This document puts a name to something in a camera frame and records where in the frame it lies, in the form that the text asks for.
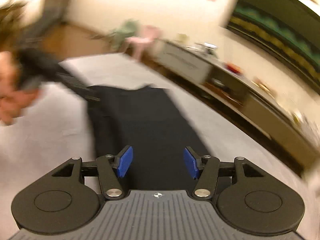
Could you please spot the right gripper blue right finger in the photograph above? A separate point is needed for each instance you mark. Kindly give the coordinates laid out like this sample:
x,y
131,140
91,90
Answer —
x,y
205,170

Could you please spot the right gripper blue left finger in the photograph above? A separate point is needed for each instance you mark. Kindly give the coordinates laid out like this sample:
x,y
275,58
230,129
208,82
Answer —
x,y
110,169

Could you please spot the black trousers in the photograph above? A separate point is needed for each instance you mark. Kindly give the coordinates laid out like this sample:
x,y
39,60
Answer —
x,y
149,121

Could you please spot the person's left hand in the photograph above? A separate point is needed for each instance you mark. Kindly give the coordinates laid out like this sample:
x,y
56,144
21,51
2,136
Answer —
x,y
13,101

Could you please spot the long low TV cabinet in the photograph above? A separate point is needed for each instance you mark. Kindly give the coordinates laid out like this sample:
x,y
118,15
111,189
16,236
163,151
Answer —
x,y
207,73

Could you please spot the green plastic child chair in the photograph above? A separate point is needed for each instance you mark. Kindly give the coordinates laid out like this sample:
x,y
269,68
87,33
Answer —
x,y
126,29

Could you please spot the pink plastic child chair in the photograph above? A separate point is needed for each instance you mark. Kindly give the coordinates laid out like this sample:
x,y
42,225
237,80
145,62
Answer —
x,y
146,37

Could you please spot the wall TV with patterned cover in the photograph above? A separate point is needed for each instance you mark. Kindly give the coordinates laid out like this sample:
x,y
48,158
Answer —
x,y
286,29

